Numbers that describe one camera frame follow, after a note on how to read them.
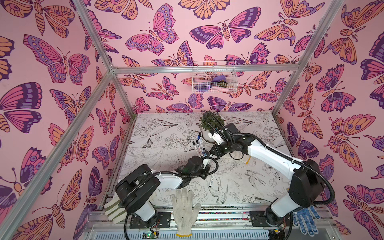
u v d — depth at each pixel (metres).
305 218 0.73
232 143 0.63
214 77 0.96
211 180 0.86
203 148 1.00
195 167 0.69
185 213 0.76
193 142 1.03
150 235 0.72
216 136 0.76
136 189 0.43
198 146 1.00
